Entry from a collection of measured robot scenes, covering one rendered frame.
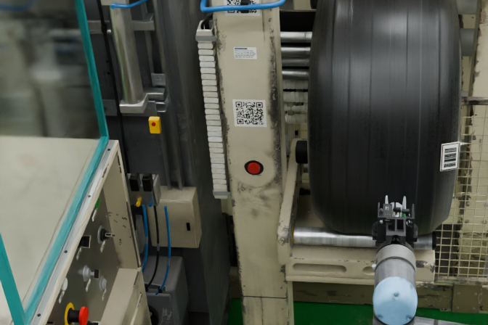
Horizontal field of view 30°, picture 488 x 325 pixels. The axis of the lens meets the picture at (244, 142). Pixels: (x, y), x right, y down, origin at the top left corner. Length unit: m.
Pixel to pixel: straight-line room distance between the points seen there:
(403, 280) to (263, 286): 0.85
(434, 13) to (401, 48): 0.11
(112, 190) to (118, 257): 0.20
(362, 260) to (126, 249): 0.56
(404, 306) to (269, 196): 0.69
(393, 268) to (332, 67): 0.45
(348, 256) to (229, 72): 0.54
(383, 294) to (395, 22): 0.59
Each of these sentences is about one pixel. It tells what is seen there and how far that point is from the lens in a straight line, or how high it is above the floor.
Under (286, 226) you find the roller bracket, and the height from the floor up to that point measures 0.95.
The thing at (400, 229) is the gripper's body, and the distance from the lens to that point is 1.80.
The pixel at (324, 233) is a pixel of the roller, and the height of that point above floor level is 0.92.
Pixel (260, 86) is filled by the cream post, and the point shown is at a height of 1.29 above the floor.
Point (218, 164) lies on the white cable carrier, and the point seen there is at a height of 1.06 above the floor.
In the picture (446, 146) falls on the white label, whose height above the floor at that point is 1.28.
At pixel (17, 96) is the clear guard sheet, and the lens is 1.52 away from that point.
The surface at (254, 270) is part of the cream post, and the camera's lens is 2.41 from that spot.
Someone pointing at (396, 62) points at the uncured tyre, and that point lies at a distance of 1.87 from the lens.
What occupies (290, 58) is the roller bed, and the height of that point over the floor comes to 1.12.
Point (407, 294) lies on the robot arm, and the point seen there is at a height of 1.23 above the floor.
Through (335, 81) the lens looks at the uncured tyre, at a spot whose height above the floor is 1.39.
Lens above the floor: 2.40
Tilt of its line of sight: 36 degrees down
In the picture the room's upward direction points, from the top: 5 degrees counter-clockwise
